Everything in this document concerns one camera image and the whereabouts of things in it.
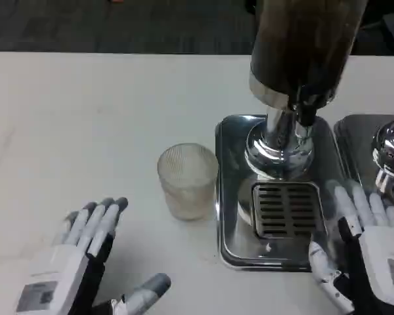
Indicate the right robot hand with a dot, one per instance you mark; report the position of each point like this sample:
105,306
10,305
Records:
377,252

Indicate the steel drip tray with grid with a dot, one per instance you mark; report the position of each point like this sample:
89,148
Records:
279,210

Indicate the chrome drink dispenser base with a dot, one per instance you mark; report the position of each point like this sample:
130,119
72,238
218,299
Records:
392,154

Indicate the dark drink dispenser with tap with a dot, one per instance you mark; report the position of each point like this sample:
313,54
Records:
295,82

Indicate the clear ribbed glass cup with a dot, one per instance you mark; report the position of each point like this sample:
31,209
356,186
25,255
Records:
187,182

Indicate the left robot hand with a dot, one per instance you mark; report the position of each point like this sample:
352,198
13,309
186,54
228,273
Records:
65,262

